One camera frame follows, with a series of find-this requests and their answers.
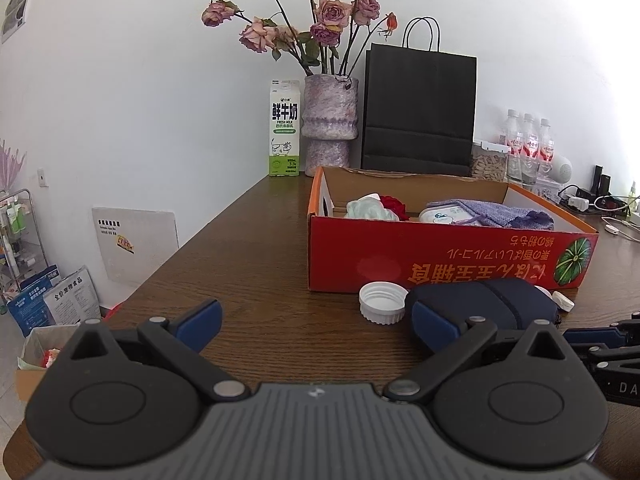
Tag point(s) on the white and green milk carton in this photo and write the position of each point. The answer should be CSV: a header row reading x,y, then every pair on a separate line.
x,y
285,130

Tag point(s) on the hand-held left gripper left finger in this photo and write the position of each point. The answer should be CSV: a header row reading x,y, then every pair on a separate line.
x,y
200,325

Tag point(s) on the mottled purple vase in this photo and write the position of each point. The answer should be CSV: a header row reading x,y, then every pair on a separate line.
x,y
330,120

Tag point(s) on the dark navy zip pouch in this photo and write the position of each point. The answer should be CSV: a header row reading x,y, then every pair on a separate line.
x,y
480,300

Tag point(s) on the pink feather wall decal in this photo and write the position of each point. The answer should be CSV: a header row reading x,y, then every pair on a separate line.
x,y
11,165

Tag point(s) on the white wall socket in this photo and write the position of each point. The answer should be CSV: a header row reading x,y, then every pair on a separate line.
x,y
43,177

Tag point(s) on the clear container of seeds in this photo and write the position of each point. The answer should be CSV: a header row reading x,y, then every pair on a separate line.
x,y
490,165

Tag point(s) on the black power adapter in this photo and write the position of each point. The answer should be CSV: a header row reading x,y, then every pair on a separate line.
x,y
584,193

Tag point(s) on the white printed tin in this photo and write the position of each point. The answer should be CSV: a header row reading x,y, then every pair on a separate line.
x,y
547,189

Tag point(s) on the white threaded bottle cap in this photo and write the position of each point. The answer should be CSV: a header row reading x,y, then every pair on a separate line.
x,y
382,302

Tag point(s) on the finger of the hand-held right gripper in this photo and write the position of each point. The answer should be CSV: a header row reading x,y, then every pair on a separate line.
x,y
595,337
615,356

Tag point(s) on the clear plastic bag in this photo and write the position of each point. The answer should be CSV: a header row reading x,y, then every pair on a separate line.
x,y
365,208

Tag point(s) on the white round speaker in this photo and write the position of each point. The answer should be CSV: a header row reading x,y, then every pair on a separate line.
x,y
562,169

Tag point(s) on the red fabric rose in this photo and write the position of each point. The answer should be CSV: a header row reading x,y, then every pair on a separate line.
x,y
395,206

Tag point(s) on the white board against wall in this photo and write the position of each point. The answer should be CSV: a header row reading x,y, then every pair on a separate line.
x,y
135,245

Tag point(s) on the white printed cardboard box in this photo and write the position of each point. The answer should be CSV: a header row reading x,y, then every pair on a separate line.
x,y
75,295

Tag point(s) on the blue cardboard box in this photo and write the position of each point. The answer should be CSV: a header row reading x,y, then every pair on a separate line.
x,y
30,305

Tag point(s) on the black upright device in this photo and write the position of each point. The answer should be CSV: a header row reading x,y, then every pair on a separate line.
x,y
601,180

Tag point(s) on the wall poster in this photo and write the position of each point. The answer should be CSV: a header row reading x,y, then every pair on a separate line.
x,y
15,7

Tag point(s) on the black power strip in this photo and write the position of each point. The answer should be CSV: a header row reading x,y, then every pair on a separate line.
x,y
611,205

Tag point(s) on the cardboard trash box with bag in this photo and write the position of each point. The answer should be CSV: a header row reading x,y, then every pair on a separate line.
x,y
35,355

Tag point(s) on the dried pink roses bouquet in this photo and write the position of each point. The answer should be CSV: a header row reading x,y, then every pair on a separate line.
x,y
330,15

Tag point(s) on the white plastic jar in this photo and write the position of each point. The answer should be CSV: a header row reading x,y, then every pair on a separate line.
x,y
442,215

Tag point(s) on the black paper bag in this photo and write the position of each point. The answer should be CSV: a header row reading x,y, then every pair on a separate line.
x,y
417,110

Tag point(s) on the red cardboard box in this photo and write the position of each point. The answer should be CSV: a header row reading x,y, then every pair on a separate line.
x,y
360,250

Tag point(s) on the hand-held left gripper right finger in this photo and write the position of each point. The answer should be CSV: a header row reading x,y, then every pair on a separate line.
x,y
435,325

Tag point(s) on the small white rounded lid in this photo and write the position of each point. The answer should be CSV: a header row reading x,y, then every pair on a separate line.
x,y
564,301

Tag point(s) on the white charger block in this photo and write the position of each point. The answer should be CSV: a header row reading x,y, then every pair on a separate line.
x,y
579,203

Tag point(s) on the purple knitted cloth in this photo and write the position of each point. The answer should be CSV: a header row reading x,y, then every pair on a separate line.
x,y
510,215

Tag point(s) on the clear bottle with red label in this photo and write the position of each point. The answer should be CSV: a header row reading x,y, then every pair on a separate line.
x,y
530,140
514,135
546,142

